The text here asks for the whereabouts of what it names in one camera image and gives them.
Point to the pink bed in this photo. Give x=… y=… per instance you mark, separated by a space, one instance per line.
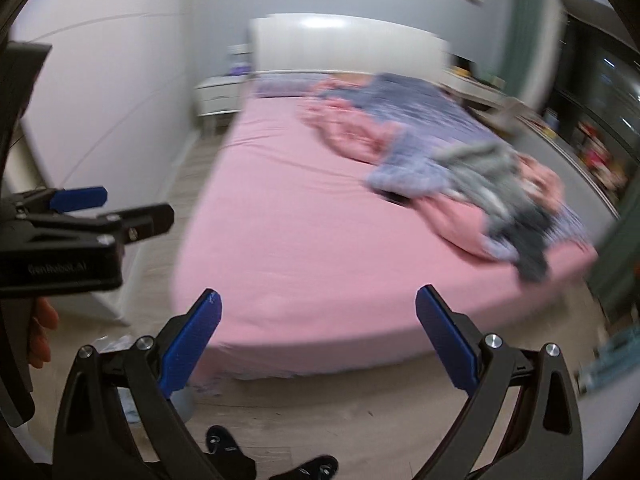
x=300 y=270

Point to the black shoe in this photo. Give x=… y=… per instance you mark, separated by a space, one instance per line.
x=225 y=447
x=310 y=467

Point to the dark grey fluffy garment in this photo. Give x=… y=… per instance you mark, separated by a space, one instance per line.
x=530 y=245

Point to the blue folding frame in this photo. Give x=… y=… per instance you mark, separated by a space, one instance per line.
x=610 y=355

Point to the white sheer curtain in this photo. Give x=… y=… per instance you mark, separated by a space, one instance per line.
x=547 y=50

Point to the pink fluffy garment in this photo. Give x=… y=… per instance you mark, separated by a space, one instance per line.
x=540 y=180

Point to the white desk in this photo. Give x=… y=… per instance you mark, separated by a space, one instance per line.
x=475 y=91

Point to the narrow green curtain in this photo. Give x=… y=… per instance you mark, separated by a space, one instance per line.
x=525 y=10

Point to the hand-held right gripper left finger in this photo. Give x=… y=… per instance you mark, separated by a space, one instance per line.
x=192 y=345

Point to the white padded headboard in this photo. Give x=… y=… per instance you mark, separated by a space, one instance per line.
x=350 y=45

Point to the white nightstand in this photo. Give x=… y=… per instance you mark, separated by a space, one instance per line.
x=217 y=97

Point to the purple and pink quilt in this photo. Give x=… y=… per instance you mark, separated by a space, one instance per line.
x=400 y=125

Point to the purple patterned pillow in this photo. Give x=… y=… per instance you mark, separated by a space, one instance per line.
x=280 y=87

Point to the person's left hand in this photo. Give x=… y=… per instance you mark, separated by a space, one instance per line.
x=42 y=330

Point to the dark window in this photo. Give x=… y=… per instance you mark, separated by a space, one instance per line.
x=600 y=100

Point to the light grey fluffy garment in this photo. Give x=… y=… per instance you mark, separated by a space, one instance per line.
x=480 y=170

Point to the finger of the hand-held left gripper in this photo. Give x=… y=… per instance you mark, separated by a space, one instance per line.
x=80 y=199
x=145 y=220

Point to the purple item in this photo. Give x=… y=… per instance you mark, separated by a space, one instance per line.
x=240 y=66

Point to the white wardrobe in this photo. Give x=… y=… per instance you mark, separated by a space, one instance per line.
x=100 y=85

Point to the pile of clothes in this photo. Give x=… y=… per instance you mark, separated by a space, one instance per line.
x=600 y=155

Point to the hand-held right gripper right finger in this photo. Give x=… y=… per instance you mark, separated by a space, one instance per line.
x=450 y=340

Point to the wide green curtain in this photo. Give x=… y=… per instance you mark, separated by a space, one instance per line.
x=615 y=260

